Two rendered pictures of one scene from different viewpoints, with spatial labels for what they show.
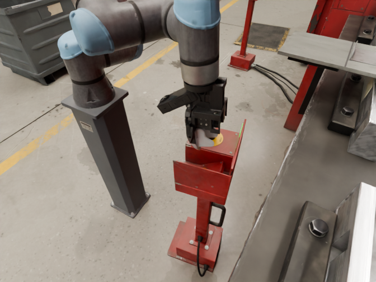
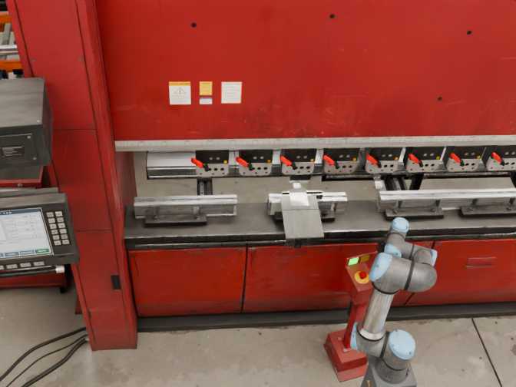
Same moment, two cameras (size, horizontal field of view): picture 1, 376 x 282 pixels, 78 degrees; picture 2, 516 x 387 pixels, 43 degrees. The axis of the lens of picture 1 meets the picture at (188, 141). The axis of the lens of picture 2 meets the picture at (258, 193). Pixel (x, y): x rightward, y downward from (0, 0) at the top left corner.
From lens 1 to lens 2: 316 cm
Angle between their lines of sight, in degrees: 78
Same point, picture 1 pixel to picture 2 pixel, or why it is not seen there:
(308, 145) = (352, 225)
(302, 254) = (406, 213)
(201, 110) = not seen: hidden behind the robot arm
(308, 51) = (313, 224)
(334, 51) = (303, 215)
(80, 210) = not seen: outside the picture
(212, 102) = not seen: hidden behind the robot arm
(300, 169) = (368, 224)
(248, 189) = (262, 345)
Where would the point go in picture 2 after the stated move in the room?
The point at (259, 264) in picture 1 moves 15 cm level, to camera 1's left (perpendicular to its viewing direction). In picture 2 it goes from (415, 224) to (437, 243)
